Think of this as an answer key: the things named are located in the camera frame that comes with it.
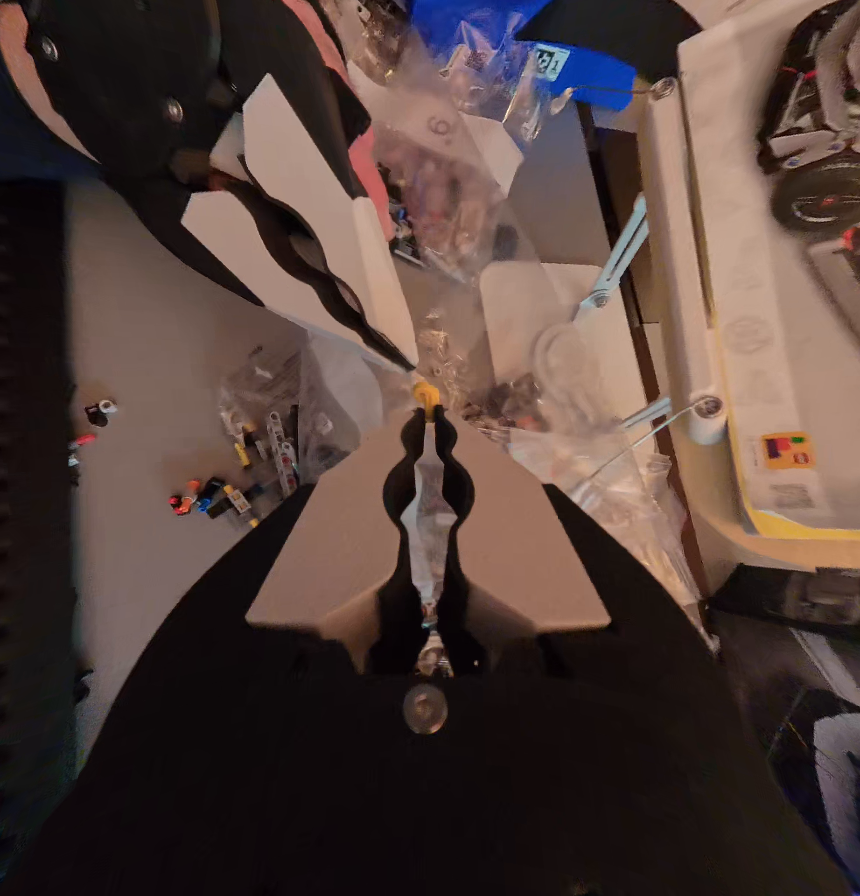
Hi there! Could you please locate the pile of clear parts bags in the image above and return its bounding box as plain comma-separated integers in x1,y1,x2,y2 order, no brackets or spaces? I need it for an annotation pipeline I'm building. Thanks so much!
318,0,705,674

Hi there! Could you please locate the blue plastic bin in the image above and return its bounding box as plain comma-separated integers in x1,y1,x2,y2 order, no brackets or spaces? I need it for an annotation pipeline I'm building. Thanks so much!
409,0,642,114

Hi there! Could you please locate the person's left hand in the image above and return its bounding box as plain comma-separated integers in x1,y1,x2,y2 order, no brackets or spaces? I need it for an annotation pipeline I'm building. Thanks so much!
0,0,397,240

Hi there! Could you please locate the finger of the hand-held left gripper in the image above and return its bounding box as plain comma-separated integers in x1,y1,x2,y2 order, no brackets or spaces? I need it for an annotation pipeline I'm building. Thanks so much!
241,74,421,359
180,184,417,373

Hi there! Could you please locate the clear bag of mixed pieces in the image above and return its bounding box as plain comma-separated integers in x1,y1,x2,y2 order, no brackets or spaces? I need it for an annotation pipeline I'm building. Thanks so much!
215,335,383,506

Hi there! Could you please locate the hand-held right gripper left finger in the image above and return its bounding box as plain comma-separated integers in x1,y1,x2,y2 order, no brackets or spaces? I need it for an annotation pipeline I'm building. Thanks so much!
245,410,432,678

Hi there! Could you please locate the dark lego set box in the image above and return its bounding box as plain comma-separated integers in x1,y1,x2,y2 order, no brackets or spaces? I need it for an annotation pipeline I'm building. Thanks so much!
710,562,860,896

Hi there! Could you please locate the white lego instruction booklet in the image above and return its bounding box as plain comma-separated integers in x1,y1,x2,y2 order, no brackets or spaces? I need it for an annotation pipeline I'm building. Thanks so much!
514,0,860,541

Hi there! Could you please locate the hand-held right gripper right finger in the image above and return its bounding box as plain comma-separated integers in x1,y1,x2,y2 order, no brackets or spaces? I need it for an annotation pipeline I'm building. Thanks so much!
438,405,614,678

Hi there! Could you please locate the black studded mat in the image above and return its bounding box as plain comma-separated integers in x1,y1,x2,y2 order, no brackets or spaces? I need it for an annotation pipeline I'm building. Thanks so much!
0,178,78,848

